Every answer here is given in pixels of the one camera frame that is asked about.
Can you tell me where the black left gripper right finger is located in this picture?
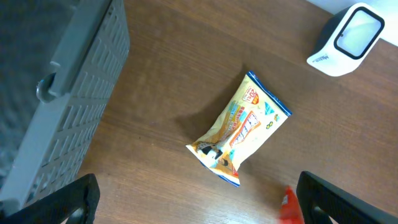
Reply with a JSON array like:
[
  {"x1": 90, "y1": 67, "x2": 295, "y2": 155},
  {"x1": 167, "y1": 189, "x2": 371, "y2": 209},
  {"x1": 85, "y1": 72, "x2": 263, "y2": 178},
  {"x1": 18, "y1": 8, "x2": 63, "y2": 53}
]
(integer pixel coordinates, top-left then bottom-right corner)
[{"x1": 296, "y1": 171, "x2": 397, "y2": 224}]

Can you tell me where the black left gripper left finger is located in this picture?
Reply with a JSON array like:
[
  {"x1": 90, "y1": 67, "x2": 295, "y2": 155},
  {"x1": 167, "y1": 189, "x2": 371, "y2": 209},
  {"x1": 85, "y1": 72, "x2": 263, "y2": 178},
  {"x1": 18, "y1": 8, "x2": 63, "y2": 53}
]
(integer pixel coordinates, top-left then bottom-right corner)
[{"x1": 1, "y1": 174, "x2": 100, "y2": 224}]

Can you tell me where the red snack bag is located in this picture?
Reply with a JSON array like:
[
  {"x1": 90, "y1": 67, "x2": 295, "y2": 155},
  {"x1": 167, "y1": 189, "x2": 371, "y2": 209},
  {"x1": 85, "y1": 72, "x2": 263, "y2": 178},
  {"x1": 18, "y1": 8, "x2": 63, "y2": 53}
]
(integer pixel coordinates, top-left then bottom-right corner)
[{"x1": 279, "y1": 186, "x2": 304, "y2": 224}]

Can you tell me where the yellow snack bag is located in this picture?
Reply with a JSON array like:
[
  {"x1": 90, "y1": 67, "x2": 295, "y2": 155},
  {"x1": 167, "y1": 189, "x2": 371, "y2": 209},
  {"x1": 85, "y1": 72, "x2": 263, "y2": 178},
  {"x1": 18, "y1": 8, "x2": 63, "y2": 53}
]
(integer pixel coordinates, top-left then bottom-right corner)
[{"x1": 186, "y1": 71, "x2": 292, "y2": 187}]

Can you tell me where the white barcode scanner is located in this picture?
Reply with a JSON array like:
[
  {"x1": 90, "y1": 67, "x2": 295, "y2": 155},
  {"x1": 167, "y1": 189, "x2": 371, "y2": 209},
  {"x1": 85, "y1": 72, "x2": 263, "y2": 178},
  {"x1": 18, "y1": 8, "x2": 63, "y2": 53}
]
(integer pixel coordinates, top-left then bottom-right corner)
[{"x1": 307, "y1": 2, "x2": 386, "y2": 77}]

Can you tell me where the grey plastic mesh basket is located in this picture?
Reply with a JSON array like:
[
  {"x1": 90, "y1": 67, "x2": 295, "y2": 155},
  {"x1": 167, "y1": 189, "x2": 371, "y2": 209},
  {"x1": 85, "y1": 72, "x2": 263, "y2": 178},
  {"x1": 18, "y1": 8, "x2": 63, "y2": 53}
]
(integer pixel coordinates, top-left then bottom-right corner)
[{"x1": 1, "y1": 0, "x2": 130, "y2": 216}]

